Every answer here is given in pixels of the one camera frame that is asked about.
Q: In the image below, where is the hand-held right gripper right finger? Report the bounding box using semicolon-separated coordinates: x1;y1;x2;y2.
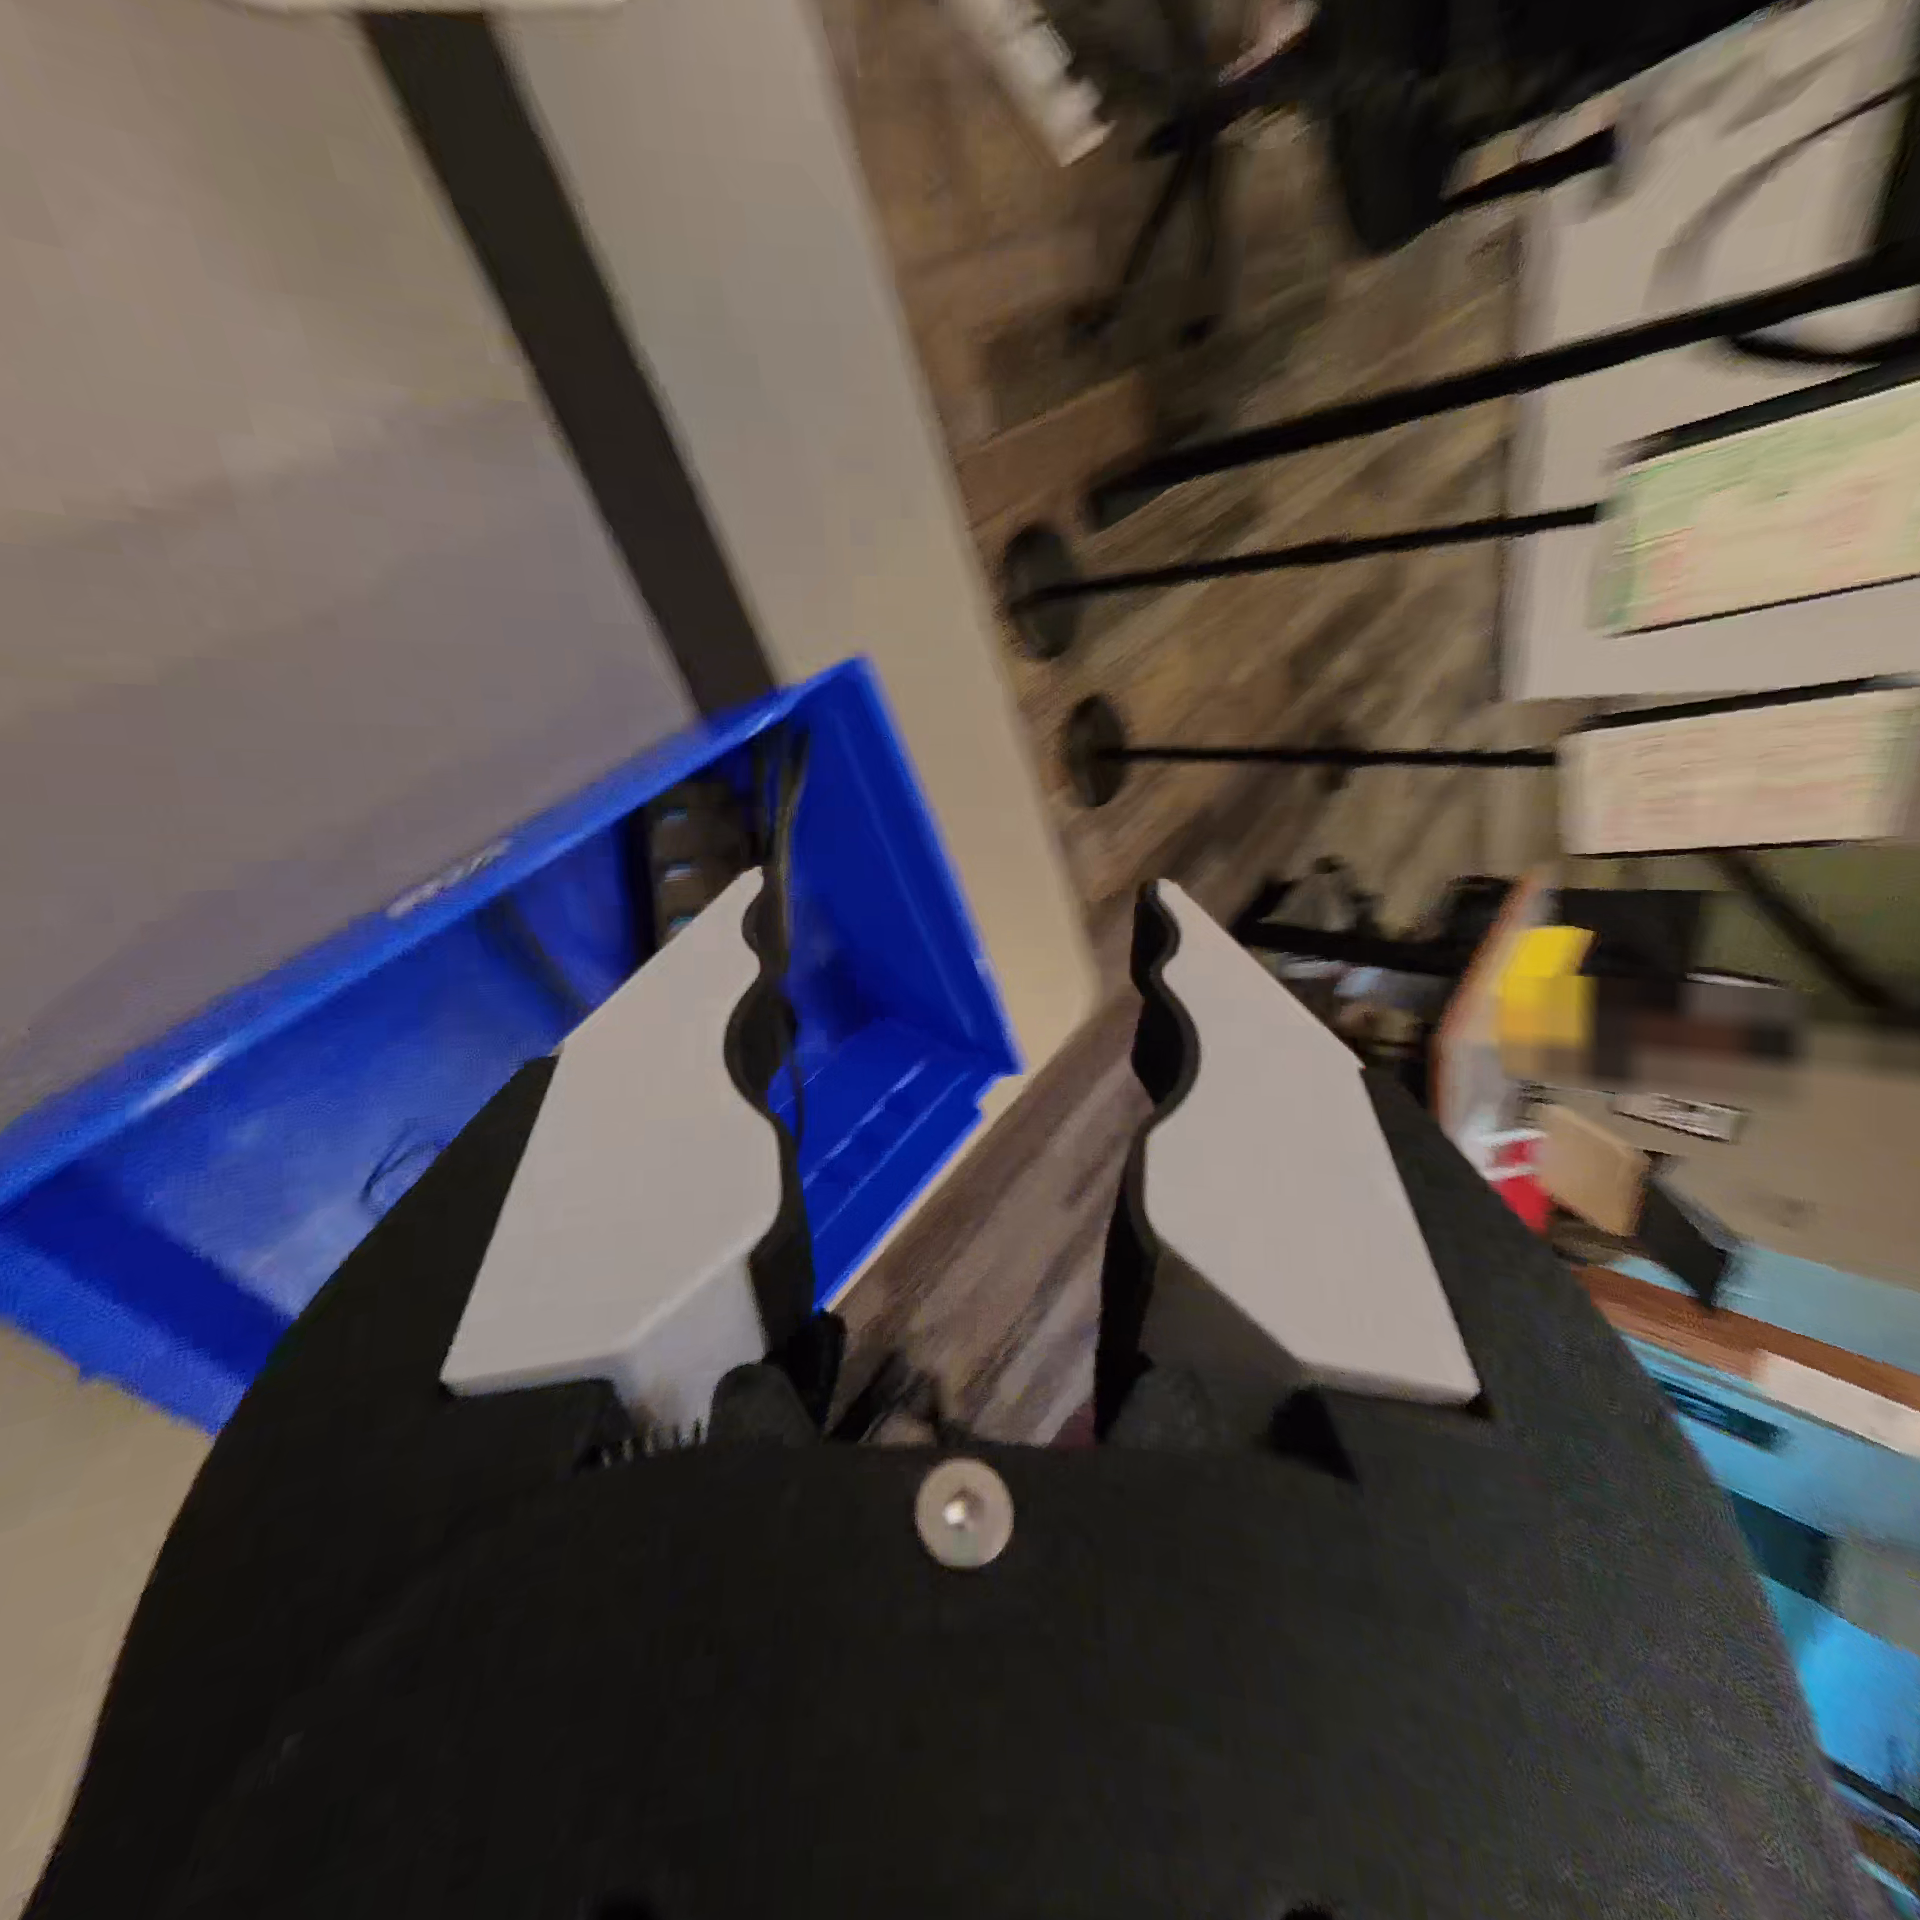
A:
1095;878;1487;1444

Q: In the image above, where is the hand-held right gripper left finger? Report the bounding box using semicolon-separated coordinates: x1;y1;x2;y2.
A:
438;867;825;1426

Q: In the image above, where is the blue plastic bin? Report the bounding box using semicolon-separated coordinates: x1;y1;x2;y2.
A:
0;657;1023;1434

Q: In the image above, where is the black pole round foot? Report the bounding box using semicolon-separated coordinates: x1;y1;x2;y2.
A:
996;504;1607;665
1055;692;1567;811

